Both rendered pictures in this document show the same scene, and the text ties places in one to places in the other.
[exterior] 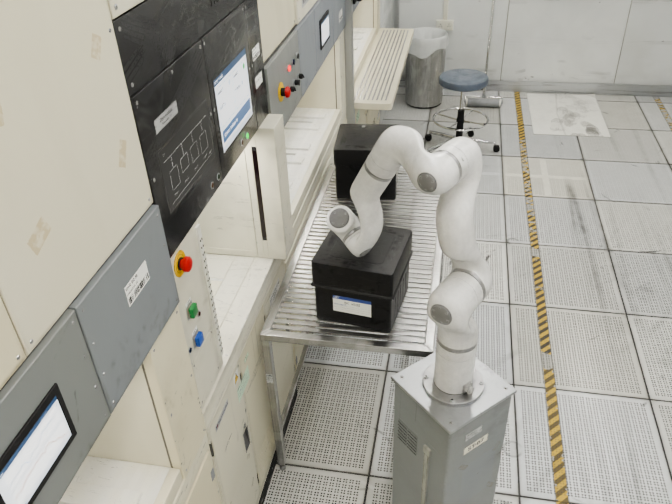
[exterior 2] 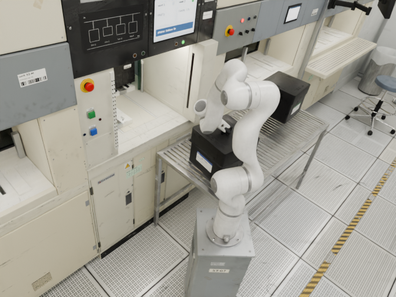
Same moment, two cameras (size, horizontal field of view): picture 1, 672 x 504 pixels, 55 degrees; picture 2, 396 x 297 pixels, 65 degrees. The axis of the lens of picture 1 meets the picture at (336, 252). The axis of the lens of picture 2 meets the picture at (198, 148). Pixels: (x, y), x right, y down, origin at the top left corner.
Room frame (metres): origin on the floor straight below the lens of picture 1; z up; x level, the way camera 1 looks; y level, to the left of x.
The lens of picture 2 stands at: (0.46, -0.59, 2.07)
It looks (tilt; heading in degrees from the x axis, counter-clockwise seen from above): 40 degrees down; 26
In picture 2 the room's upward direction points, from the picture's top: 9 degrees clockwise
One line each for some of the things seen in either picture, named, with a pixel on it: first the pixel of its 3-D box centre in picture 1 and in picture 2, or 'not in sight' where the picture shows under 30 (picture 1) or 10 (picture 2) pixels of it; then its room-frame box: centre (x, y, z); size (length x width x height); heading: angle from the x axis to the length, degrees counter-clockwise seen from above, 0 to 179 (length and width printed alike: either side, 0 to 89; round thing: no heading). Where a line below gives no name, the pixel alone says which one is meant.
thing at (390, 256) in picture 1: (363, 253); (224, 137); (1.84, -0.09, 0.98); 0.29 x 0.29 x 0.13; 70
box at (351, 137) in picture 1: (367, 161); (281, 96); (2.72, -0.17, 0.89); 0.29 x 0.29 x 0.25; 82
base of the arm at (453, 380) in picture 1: (455, 361); (227, 219); (1.42, -0.35, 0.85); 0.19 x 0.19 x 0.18
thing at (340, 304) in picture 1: (363, 283); (221, 154); (1.84, -0.09, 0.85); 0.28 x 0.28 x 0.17; 70
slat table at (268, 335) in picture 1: (371, 307); (242, 174); (2.26, -0.15, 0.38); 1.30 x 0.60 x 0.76; 168
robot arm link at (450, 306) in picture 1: (454, 314); (229, 191); (1.39, -0.33, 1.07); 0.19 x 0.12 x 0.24; 142
